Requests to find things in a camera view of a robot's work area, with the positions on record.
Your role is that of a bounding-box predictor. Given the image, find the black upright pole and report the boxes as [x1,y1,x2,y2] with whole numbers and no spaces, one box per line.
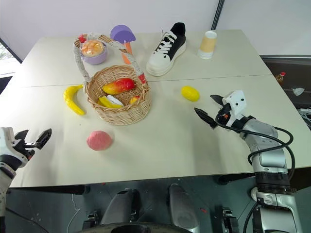
[210,0,225,31]

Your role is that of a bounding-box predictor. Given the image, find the yellow oil bottle red cap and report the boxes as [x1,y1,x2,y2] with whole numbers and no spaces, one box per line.
[276,71,287,87]

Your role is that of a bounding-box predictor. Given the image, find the black and white sneaker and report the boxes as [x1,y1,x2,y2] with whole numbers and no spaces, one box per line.
[145,22,188,77]

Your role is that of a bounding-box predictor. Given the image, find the thin white floor cable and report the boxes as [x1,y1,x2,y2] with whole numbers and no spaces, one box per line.
[65,194,81,228]

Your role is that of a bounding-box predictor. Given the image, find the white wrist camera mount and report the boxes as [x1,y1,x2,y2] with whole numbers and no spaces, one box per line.
[0,127,29,168]
[222,90,249,127]

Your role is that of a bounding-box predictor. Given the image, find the brown paper cup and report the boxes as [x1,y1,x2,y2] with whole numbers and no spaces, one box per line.
[197,30,218,60]

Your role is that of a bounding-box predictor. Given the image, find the black round base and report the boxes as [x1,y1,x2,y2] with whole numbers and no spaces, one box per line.
[82,222,196,233]

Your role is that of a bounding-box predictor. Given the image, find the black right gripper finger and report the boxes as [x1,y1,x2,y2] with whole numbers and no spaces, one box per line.
[194,108,218,131]
[209,94,228,108]

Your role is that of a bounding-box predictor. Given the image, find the half peeled toy banana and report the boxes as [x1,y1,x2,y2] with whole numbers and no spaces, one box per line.
[97,95,125,109]

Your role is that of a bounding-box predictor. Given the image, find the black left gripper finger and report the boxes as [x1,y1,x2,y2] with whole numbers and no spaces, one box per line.
[36,128,52,150]
[14,129,29,144]

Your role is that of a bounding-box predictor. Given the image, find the glossy orange toy bun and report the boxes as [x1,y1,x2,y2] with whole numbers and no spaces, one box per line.
[81,39,105,58]

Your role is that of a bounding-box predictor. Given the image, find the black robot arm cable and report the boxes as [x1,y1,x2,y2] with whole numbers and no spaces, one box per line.
[215,120,296,176]
[242,186,261,233]

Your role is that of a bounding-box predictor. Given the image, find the white cable bundle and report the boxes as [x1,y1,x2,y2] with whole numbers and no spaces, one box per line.
[298,107,311,127]

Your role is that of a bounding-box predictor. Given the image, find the yellow toy lemon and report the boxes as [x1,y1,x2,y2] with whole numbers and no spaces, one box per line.
[180,85,201,102]

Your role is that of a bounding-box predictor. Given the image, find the yellow toy banana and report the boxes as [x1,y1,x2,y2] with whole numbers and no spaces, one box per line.
[63,83,87,117]

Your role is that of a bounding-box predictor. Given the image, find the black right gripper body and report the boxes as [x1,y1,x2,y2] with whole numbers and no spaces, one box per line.
[214,103,234,127]

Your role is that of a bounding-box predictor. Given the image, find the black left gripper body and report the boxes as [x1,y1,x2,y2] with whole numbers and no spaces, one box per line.
[11,142,37,161]

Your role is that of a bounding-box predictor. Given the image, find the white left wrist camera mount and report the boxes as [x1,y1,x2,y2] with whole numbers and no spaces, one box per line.
[0,127,29,168]

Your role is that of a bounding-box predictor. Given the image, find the red yellow toy mango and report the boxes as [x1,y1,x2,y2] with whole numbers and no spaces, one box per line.
[102,78,136,96]

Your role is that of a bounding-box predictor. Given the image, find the pink toy peach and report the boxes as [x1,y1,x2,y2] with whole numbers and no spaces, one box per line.
[86,130,114,152]

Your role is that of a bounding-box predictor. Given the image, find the grey rounded shape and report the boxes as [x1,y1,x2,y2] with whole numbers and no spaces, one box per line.
[100,188,141,227]
[168,183,199,230]

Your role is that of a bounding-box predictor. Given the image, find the wicker basket with woven handle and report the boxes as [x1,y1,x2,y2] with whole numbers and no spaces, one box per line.
[72,31,153,126]

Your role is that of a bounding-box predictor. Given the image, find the purple bowl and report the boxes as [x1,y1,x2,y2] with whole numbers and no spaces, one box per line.
[80,41,108,66]

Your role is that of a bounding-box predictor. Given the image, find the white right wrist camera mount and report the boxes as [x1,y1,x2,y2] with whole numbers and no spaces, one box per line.
[222,90,249,127]

